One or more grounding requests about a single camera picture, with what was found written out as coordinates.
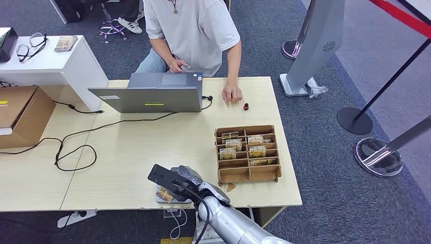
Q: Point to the person's right hand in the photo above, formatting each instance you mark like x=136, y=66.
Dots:
x=175, y=65

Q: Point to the person's left hand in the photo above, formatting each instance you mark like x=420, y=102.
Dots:
x=232, y=93

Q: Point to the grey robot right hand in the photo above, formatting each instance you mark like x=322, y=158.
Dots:
x=188, y=175

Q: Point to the picture-printed ID card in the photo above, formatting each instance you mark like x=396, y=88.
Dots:
x=164, y=195

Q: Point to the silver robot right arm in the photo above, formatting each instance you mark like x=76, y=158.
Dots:
x=232, y=225

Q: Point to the person's left forearm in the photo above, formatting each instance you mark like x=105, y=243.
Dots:
x=234, y=65

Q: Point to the person's right forearm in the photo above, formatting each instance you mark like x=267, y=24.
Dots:
x=161, y=50

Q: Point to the grey card reader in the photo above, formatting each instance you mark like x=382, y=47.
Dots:
x=183, y=202

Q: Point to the person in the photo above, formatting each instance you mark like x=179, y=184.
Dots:
x=129, y=24
x=195, y=33

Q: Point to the wooden card holder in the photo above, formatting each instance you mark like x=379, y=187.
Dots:
x=235, y=173

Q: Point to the small red black object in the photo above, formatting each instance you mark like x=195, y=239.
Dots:
x=246, y=106

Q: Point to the white power adapter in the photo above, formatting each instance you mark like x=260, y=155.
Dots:
x=171, y=212

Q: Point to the grey laptop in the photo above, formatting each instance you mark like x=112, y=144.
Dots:
x=151, y=99

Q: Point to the broken wood fragment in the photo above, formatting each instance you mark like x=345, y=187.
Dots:
x=231, y=187

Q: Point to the crumpled plastic bag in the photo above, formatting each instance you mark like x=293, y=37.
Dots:
x=202, y=232

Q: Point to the yellow floor tape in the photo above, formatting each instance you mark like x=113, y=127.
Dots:
x=176, y=241

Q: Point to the office chair chrome base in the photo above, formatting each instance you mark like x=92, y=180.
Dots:
x=111, y=28

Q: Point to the clear plastic wrap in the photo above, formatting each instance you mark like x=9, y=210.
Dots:
x=316, y=90

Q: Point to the grey kiosk stand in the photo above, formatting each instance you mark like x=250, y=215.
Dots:
x=313, y=43

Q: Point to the white cabinet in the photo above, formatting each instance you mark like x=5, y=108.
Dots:
x=77, y=70

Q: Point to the stack of printed cards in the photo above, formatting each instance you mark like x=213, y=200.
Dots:
x=65, y=43

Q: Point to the black case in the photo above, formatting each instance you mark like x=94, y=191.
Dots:
x=69, y=10

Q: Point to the white power strip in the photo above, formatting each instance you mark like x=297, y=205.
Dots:
x=72, y=219

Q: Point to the black-framed glasses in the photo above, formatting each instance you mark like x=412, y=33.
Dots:
x=23, y=50

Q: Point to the brown cardboard box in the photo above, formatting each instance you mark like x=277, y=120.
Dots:
x=30, y=118

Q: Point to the red barrier belt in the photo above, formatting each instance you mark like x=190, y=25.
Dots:
x=404, y=18

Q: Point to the chrome stanchion post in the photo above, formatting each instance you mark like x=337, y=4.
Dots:
x=290, y=49
x=377, y=158

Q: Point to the black stanchion post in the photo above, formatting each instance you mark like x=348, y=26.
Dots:
x=354, y=121

